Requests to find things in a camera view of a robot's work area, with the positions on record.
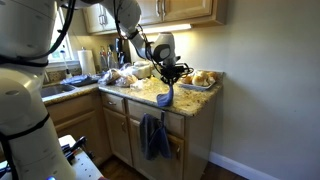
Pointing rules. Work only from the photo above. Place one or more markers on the black drawer hook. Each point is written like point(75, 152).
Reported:
point(163, 116)

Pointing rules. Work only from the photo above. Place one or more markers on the small bagged brown bread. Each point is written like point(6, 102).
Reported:
point(126, 81)

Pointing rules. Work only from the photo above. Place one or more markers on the white paper towel roll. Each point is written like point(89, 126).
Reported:
point(86, 61)

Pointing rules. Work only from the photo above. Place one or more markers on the white dish wand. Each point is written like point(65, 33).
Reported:
point(66, 71)

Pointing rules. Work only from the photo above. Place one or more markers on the empty clear plastic bag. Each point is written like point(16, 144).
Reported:
point(140, 84)

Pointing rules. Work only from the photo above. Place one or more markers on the gray hanging towel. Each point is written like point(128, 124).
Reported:
point(148, 133)

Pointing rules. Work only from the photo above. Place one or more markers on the wide wooden cabinet door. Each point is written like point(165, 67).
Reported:
point(160, 168)

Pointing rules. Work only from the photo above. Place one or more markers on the browned bread roll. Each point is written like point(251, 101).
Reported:
point(186, 80)

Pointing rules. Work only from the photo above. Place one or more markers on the pale bread roll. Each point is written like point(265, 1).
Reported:
point(212, 75)
point(202, 74)
point(198, 80)

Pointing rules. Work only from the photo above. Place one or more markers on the steel sink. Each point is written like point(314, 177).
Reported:
point(56, 89)

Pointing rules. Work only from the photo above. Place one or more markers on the black tools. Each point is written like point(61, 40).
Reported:
point(75, 148)

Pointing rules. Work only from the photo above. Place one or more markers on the clear bottle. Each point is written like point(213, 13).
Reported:
point(103, 60)
point(111, 58)

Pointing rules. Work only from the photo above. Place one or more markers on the large bagged brown bread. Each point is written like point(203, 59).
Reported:
point(110, 76)

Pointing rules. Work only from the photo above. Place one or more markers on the narrow wooden drawer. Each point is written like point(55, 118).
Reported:
point(113, 103)

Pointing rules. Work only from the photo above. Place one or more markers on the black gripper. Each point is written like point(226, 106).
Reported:
point(176, 71)

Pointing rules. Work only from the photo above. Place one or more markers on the window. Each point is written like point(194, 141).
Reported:
point(63, 50)

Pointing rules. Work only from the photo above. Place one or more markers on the wooden sink cabinet front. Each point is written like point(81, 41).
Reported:
point(80, 123)

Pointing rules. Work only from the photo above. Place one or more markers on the under-cabinet light strip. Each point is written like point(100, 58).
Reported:
point(166, 28)

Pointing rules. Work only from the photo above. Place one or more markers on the white perforated cart top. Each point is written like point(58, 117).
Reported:
point(86, 166)

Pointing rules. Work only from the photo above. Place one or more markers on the white rectangular plate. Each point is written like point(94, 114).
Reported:
point(193, 87)

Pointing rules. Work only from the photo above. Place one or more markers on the small blue hanging towel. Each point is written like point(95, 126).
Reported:
point(163, 145)

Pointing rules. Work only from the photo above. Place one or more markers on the narrow wooden cabinet door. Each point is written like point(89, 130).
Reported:
point(116, 136)

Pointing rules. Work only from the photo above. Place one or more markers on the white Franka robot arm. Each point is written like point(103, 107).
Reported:
point(23, 110)

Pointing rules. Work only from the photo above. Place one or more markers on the wooden wall cabinet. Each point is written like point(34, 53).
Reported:
point(186, 10)
point(98, 20)

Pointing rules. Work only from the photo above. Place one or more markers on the wide wooden drawer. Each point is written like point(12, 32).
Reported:
point(175, 123)

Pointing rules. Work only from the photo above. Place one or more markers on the blue dish cloth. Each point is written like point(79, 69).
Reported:
point(80, 80)

